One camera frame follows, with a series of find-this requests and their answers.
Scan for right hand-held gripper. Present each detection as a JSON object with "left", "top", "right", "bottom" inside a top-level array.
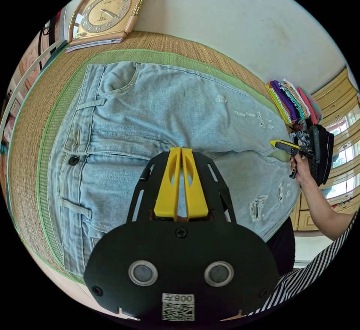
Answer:
[{"left": 270, "top": 124, "right": 335, "bottom": 187}]

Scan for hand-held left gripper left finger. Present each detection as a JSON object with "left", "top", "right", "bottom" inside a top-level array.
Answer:
[{"left": 153, "top": 147, "right": 183, "bottom": 222}]

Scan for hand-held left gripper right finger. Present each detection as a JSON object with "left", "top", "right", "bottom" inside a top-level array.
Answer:
[{"left": 182, "top": 148, "right": 210, "bottom": 221}]

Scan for light blue ripped jeans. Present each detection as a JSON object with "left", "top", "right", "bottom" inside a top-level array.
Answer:
[{"left": 48, "top": 61, "right": 302, "bottom": 279}]

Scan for person's right forearm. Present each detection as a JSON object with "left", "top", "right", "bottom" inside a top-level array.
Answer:
[{"left": 300, "top": 178, "right": 356, "bottom": 241}]

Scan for person's right hand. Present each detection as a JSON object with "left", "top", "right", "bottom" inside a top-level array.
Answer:
[{"left": 289, "top": 154, "right": 318, "bottom": 189}]

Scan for pile of clothes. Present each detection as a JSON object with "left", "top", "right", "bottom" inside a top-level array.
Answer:
[{"left": 265, "top": 78, "right": 323, "bottom": 139}]

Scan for yellow wooden cupboard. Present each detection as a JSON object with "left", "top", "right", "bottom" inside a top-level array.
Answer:
[{"left": 289, "top": 190, "right": 323, "bottom": 232}]

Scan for person's body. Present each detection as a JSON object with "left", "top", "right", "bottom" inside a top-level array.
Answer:
[{"left": 247, "top": 211, "right": 359, "bottom": 318}]

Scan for thin paper booklet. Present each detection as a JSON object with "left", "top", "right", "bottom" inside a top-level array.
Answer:
[{"left": 65, "top": 37, "right": 125, "bottom": 53}]

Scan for gold square clock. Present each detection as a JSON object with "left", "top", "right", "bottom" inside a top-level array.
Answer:
[{"left": 67, "top": 0, "right": 150, "bottom": 48}]

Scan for window with yellow wooden frame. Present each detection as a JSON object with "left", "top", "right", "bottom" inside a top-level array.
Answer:
[{"left": 310, "top": 66, "right": 360, "bottom": 215}]

